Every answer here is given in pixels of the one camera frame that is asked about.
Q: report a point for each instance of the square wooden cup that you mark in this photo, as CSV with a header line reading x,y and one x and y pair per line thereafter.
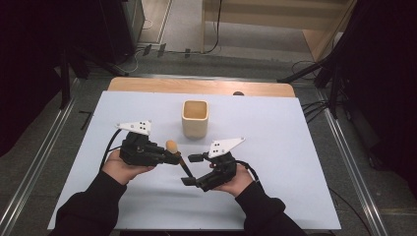
x,y
195,128

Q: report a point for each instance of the dark cabinet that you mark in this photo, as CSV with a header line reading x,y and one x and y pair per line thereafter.
x,y
121,29

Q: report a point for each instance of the person's right hand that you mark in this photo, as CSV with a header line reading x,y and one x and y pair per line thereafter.
x,y
241,183

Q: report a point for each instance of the black tripod stand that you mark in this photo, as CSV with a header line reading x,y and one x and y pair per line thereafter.
x,y
332,91

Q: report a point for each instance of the metal floor rail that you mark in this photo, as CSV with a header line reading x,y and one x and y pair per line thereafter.
x,y
36,164
354,170

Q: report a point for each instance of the white table cover sheet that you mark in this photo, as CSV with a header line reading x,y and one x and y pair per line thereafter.
x,y
278,147

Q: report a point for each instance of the dark round table grommet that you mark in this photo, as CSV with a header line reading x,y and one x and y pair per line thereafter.
x,y
238,93

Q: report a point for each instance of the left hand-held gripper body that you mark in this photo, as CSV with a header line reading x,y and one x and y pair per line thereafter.
x,y
137,154

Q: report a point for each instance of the black upright stand post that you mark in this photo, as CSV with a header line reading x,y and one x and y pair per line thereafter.
x,y
65,82

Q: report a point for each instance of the light wooden shelf unit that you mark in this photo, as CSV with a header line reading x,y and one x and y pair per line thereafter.
x,y
278,16

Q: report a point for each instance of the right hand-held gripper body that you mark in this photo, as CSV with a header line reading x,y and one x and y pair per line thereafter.
x,y
219,173

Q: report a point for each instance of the person's left hand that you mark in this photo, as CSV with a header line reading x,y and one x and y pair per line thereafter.
x,y
121,170

